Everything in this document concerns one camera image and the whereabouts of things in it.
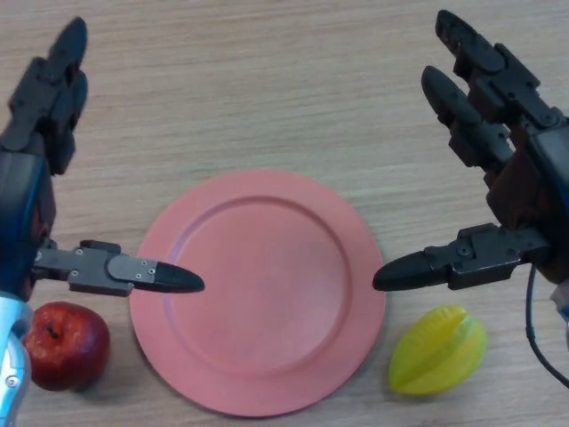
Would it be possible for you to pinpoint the yellow starfruit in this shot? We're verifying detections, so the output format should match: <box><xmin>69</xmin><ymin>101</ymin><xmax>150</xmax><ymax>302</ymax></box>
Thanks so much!
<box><xmin>388</xmin><ymin>304</ymin><xmax>489</xmax><ymax>396</ymax></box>

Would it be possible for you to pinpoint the pink round plate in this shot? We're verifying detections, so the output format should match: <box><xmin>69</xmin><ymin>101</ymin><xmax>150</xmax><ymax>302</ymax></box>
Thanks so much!
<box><xmin>130</xmin><ymin>169</ymin><xmax>386</xmax><ymax>418</ymax></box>

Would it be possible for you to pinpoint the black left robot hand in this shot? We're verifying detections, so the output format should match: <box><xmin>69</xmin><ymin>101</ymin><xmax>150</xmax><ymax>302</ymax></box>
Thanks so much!
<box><xmin>0</xmin><ymin>16</ymin><xmax>206</xmax><ymax>308</ymax></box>

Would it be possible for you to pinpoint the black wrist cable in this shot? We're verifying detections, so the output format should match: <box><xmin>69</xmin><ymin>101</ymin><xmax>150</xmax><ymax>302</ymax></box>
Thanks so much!
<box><xmin>525</xmin><ymin>264</ymin><xmax>569</xmax><ymax>388</ymax></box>

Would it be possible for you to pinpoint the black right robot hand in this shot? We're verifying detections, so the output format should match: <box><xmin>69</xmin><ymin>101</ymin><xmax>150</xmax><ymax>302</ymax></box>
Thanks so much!
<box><xmin>372</xmin><ymin>9</ymin><xmax>569</xmax><ymax>293</ymax></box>

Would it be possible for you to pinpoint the red apple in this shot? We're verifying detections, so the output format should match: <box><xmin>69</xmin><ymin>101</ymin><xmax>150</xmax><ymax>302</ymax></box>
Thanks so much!
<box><xmin>24</xmin><ymin>301</ymin><xmax>111</xmax><ymax>392</ymax></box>

